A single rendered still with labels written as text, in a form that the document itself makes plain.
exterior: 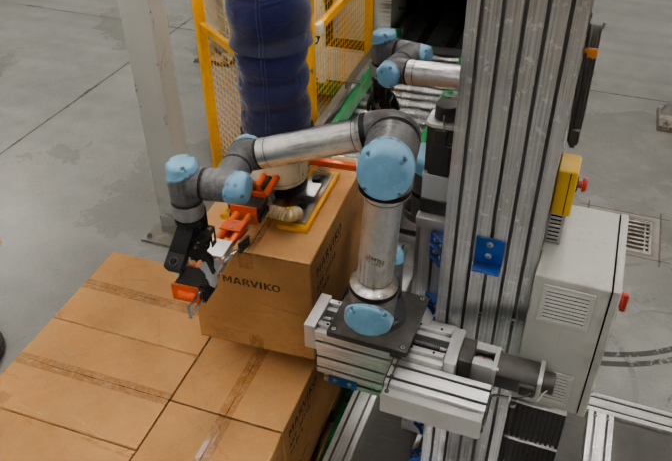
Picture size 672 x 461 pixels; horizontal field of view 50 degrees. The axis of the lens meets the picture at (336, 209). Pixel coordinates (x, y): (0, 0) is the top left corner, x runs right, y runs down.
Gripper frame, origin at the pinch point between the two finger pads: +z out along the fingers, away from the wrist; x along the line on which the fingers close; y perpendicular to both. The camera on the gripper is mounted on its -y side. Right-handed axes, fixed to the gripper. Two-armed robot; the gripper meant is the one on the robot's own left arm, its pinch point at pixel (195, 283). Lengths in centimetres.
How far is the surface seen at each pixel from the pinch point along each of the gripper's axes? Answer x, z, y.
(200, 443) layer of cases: 6, 66, -2
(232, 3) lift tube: 7, -53, 52
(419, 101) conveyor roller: -12, 67, 233
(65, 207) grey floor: 174, 122, 152
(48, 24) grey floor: 348, 123, 383
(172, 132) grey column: 94, 56, 149
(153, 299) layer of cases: 52, 66, 50
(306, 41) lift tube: -10, -41, 59
